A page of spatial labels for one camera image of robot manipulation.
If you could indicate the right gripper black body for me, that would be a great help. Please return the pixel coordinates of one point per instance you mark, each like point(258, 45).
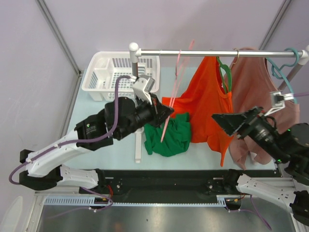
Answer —
point(242, 131)

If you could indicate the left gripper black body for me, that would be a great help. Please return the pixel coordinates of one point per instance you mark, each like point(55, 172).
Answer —
point(153, 110)

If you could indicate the green t shirt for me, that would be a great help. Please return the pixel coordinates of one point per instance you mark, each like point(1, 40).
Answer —
point(176, 140)

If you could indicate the pink wire hanger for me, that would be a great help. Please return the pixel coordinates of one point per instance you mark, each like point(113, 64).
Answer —
point(179, 68)

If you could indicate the orange t shirt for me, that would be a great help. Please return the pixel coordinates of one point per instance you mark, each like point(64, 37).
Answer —
point(204, 97)

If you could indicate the green plastic hanger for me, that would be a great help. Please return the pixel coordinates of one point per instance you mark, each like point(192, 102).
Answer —
point(226, 76)

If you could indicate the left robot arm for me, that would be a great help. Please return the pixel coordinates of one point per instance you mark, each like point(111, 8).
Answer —
point(45, 169)

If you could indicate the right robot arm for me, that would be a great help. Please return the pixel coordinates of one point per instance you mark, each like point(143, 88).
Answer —
point(291, 147)

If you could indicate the pink t shirt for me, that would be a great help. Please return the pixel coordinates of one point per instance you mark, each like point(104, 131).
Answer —
point(251, 86)

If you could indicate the silver clothes rack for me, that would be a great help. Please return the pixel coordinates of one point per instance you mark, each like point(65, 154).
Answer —
point(136, 53)

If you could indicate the white plastic basket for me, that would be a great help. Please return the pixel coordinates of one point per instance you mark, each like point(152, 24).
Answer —
point(105, 67)

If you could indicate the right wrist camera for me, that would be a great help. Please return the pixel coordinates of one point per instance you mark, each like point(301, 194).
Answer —
point(278, 101)

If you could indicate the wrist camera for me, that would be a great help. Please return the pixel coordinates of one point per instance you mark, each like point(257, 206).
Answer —
point(278, 101)
point(142, 88)

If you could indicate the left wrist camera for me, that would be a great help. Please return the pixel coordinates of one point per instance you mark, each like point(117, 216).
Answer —
point(142, 88)

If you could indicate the gold wire hanger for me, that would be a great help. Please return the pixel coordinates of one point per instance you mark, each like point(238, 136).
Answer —
point(237, 55)

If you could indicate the white cable duct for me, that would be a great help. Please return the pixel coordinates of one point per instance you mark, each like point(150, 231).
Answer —
point(96, 201)

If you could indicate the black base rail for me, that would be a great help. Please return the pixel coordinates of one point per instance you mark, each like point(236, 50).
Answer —
point(171, 186)

